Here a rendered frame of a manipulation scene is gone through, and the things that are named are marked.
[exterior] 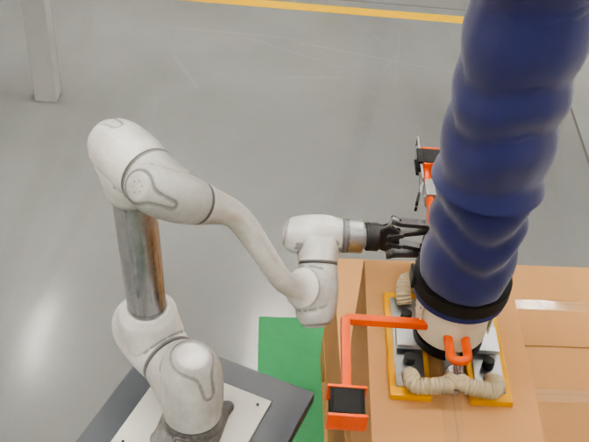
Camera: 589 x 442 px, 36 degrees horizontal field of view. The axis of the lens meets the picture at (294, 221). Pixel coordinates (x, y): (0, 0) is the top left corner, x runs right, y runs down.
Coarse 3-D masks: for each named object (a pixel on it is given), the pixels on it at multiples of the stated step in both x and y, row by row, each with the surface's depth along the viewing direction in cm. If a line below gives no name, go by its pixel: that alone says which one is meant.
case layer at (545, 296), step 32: (352, 288) 312; (512, 288) 317; (544, 288) 318; (576, 288) 319; (544, 320) 306; (576, 320) 307; (544, 352) 295; (576, 352) 295; (544, 384) 284; (576, 384) 285; (544, 416) 274; (576, 416) 275
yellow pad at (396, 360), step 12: (384, 300) 232; (396, 300) 231; (384, 312) 229; (396, 312) 228; (408, 312) 224; (396, 348) 218; (396, 360) 215; (408, 360) 213; (420, 360) 216; (396, 372) 213; (420, 372) 213; (396, 384) 210; (396, 396) 208; (408, 396) 208; (420, 396) 208
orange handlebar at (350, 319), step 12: (348, 324) 207; (360, 324) 210; (372, 324) 210; (384, 324) 210; (396, 324) 210; (408, 324) 209; (420, 324) 209; (348, 336) 205; (444, 336) 207; (348, 348) 202; (444, 348) 205; (468, 348) 204; (348, 360) 199; (456, 360) 202; (468, 360) 202; (348, 372) 197; (348, 384) 194
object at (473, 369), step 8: (496, 320) 229; (496, 328) 226; (472, 360) 217; (480, 360) 217; (488, 360) 214; (496, 360) 217; (504, 360) 218; (472, 368) 216; (480, 368) 215; (488, 368) 214; (496, 368) 216; (504, 368) 216; (472, 376) 214; (480, 376) 213; (504, 376) 214; (472, 400) 209; (480, 400) 209; (488, 400) 209; (496, 400) 209; (504, 400) 209; (512, 400) 209
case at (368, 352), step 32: (384, 288) 237; (512, 320) 231; (352, 352) 259; (384, 352) 220; (512, 352) 223; (352, 384) 252; (384, 384) 213; (512, 384) 215; (384, 416) 206; (416, 416) 206; (448, 416) 207; (480, 416) 207; (512, 416) 208
